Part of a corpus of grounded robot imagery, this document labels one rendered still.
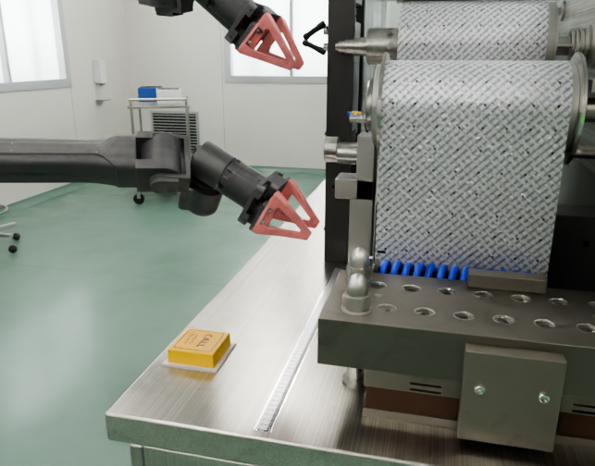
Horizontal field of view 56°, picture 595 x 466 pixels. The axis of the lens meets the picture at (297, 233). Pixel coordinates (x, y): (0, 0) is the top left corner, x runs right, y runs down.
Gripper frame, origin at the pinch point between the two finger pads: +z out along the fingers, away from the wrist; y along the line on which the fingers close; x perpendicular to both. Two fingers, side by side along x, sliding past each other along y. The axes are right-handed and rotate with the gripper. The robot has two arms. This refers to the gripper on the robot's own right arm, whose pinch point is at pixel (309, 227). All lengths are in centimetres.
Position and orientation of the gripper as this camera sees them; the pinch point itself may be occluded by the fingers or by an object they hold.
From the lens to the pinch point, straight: 83.3
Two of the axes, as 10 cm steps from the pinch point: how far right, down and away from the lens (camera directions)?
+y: -2.4, 3.0, -9.2
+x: 4.9, -7.8, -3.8
